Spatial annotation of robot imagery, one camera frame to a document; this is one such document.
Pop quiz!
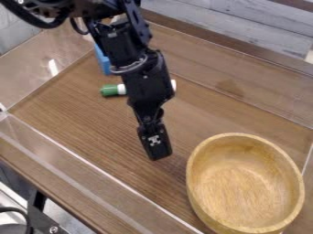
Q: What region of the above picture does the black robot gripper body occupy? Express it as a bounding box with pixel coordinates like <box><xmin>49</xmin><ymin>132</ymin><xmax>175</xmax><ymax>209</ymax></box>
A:
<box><xmin>120</xmin><ymin>49</ymin><xmax>175</xmax><ymax>125</ymax></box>

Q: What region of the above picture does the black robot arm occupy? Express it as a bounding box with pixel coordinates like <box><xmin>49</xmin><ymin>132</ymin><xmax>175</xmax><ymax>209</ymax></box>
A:
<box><xmin>0</xmin><ymin>0</ymin><xmax>175</xmax><ymax>161</ymax></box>

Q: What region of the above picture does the clear acrylic tray wall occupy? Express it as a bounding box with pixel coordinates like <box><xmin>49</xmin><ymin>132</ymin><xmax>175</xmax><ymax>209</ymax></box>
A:
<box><xmin>0</xmin><ymin>13</ymin><xmax>313</xmax><ymax>234</ymax></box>

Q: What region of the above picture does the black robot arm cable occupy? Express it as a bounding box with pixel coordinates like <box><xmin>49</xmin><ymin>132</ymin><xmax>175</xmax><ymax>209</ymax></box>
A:
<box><xmin>0</xmin><ymin>0</ymin><xmax>71</xmax><ymax>30</ymax></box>

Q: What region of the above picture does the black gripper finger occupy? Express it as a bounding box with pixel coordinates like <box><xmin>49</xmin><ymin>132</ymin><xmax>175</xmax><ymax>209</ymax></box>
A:
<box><xmin>136</xmin><ymin>122</ymin><xmax>172</xmax><ymax>161</ymax></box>

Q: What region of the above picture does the black metal table bracket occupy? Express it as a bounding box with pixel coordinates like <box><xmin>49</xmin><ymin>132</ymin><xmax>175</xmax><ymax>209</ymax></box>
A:
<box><xmin>28</xmin><ymin>207</ymin><xmax>69</xmax><ymax>234</ymax></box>

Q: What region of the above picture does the blue rectangular block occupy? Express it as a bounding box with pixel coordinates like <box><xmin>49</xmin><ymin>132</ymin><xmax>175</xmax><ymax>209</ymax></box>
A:
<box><xmin>93</xmin><ymin>45</ymin><xmax>111</xmax><ymax>75</ymax></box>

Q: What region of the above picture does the green Expo marker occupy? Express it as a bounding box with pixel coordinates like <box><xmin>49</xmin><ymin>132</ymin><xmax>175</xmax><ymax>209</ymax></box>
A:
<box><xmin>99</xmin><ymin>80</ymin><xmax>178</xmax><ymax>98</ymax></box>

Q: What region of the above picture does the brown wooden bowl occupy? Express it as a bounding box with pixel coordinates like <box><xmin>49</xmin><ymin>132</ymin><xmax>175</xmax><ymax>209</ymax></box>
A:
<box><xmin>186</xmin><ymin>133</ymin><xmax>305</xmax><ymax>234</ymax></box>

